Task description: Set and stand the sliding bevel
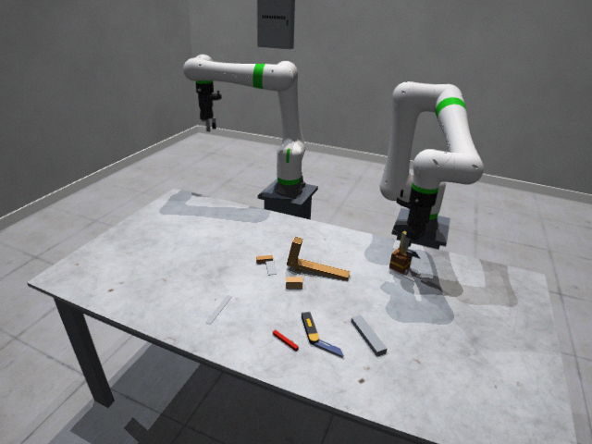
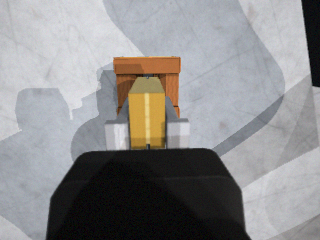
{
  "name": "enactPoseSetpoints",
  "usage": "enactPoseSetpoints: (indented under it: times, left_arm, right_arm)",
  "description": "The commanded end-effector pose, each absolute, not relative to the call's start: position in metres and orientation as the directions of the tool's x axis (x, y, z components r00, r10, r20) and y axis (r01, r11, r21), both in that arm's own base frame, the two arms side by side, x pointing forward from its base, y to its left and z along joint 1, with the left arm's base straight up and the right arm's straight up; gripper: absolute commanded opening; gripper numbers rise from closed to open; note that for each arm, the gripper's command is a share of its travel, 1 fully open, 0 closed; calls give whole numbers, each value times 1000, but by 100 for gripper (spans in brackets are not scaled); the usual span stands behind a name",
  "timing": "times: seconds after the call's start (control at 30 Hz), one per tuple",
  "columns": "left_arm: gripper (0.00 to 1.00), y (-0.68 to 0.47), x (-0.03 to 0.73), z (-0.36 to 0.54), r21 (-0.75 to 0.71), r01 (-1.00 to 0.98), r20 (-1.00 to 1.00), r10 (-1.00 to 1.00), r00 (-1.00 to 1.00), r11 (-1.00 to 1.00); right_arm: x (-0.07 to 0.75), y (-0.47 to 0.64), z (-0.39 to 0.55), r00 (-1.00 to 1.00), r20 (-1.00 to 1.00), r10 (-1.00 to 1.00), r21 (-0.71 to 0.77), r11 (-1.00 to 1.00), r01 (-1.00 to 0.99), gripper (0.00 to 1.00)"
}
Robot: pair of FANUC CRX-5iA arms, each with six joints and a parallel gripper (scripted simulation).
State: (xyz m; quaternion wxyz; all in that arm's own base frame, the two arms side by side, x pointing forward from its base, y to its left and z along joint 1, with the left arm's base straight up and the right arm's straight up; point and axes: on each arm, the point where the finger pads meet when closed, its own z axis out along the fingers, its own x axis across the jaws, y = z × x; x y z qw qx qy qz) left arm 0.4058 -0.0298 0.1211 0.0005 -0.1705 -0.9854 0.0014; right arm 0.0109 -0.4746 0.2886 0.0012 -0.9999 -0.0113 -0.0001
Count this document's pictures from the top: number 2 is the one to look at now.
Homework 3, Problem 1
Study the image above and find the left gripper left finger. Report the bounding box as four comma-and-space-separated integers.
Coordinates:
104, 97, 131, 151

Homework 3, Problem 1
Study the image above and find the brown wooden block with yellow band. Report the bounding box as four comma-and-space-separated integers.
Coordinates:
113, 56, 181, 118

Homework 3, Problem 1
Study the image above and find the wooden sliding bevel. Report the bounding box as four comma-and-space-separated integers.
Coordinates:
128, 77, 165, 149

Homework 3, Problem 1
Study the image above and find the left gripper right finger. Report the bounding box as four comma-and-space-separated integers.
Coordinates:
165, 96, 190, 149

